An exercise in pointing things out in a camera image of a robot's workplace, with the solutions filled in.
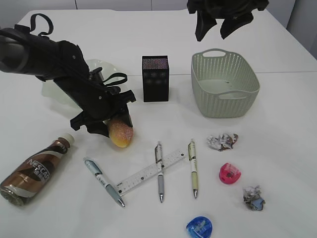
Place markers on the clear plastic ruler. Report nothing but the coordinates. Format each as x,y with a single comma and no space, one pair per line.
150,171

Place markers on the blue grey ballpoint pen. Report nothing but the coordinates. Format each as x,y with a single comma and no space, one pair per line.
97,172

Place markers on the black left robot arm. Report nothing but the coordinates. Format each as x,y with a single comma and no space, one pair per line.
24,53

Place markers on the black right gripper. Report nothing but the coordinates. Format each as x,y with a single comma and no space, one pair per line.
236,13

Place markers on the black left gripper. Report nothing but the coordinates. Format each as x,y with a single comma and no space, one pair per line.
99,101

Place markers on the pink pencil sharpener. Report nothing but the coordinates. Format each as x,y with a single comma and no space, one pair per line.
229,174

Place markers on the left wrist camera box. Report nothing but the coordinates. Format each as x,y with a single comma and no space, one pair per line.
96,75

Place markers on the green wavy glass plate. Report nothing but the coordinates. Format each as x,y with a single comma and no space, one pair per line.
51,90

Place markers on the green plastic woven basket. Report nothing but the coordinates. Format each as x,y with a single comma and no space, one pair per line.
223,83

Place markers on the blue pencil sharpener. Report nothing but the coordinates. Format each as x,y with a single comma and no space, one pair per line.
199,227

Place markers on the olive green ballpoint pen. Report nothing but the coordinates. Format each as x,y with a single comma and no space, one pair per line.
193,164

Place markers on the black mesh pen holder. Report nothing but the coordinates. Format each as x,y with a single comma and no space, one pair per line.
155,76

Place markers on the sugared bread roll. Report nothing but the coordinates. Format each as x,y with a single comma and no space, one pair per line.
120,133

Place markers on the paper ball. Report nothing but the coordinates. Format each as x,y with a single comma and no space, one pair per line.
222,142
252,198

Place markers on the brown Nescafe coffee bottle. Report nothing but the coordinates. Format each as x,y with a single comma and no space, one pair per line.
27,180

